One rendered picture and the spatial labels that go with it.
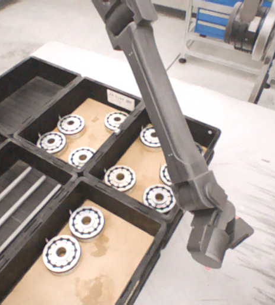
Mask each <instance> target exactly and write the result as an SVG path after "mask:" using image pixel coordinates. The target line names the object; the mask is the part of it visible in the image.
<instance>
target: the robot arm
mask: <svg viewBox="0 0 275 305"><path fill-rule="evenodd" d="M91 1H92V3H93V5H94V7H95V9H96V11H97V12H98V13H99V15H100V17H101V18H102V21H103V22H104V24H105V30H106V33H107V35H108V38H109V40H110V43H111V46H112V48H113V50H115V51H123V53H124V55H125V57H126V58H127V60H128V63H129V66H130V68H131V70H132V73H133V76H134V78H135V81H136V84H137V87H138V89H139V91H140V94H141V96H142V99H143V101H144V105H145V107H146V110H147V112H148V115H149V118H150V120H151V122H152V125H153V127H154V130H155V133H156V135H157V138H158V142H159V143H160V146H161V149H162V151H163V154H164V157H165V162H166V165H167V173H168V176H169V178H170V181H171V184H170V188H171V191H172V193H173V196H174V199H175V201H176V204H177V205H178V206H179V207H180V208H181V209H182V210H184V211H188V212H189V213H190V214H192V215H193V214H194V217H193V219H192V221H191V223H190V226H191V227H192V229H191V231H190V235H189V239H188V242H187V246H186V248H187V250H188V253H190V254H191V257H192V258H193V259H194V261H196V262H198V263H200V264H202V265H203V266H204V267H205V268H206V270H210V269H211V268H213V269H220V268H221V267H222V264H223V260H224V255H225V253H226V250H228V249H229V248H230V249H231V250H234V249H235V248H236V247H237V246H238V245H240V244H241V242H242V241H244V240H245V239H247V238H249V237H250V236H251V235H253V234H254V228H253V227H252V226H250V225H249V224H248V223H247V222H246V221H244V220H243V219H242V218H241V217H238V216H237V215H236V209H235V206H234V205H233V203H232V202H231V201H229V200H228V195H227V194H226V193H225V190H224V189H223V188H222V187H221V186H220V185H219V184H218V183H217V181H216V178H215V176H214V173H213V170H208V167H207V163H206V161H205V159H204V157H203V156H202V155H201V154H200V152H199V150H198V148H197V147H196V145H195V143H194V140H193V138H192V135H191V133H190V130H189V129H188V126H187V123H186V120H185V118H184V115H183V112H182V109H181V108H180V104H179V101H178V99H177V98H176V95H175V93H174V90H173V87H172V85H171V82H170V79H169V77H168V74H167V71H166V69H165V68H164V65H163V62H162V59H161V57H160V53H159V52H158V48H157V44H156V41H155V36H154V31H153V28H152V24H153V23H154V22H156V21H157V20H158V15H157V12H156V11H155V9H154V6H153V3H152V1H151V0H91Z"/></svg>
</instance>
